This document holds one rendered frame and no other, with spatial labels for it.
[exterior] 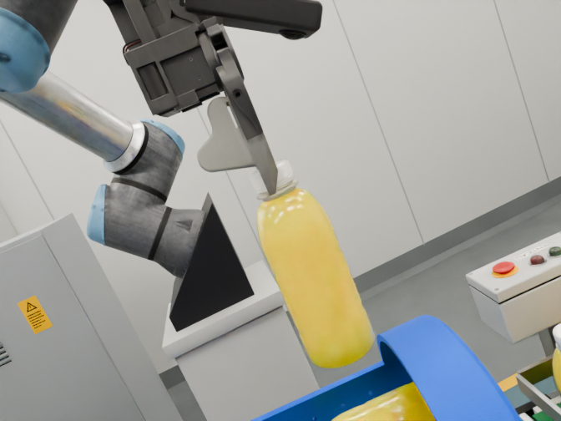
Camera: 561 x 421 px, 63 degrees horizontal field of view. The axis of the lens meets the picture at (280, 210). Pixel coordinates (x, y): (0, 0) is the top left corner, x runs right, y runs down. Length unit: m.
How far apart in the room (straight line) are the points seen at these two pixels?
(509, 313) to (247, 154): 0.59
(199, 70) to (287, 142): 2.88
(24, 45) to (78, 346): 1.77
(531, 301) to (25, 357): 1.87
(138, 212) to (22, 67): 0.77
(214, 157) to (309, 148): 2.92
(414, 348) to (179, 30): 0.37
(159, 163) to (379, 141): 2.43
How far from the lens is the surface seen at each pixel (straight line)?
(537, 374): 0.88
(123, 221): 1.20
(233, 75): 0.37
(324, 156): 3.33
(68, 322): 2.12
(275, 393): 1.28
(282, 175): 0.41
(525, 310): 0.87
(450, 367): 0.48
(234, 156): 0.39
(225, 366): 1.23
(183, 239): 1.18
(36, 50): 0.49
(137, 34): 0.43
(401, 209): 3.58
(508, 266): 0.88
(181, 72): 0.40
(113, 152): 1.20
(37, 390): 2.26
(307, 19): 0.42
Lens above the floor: 1.50
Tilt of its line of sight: 11 degrees down
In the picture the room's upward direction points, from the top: 23 degrees counter-clockwise
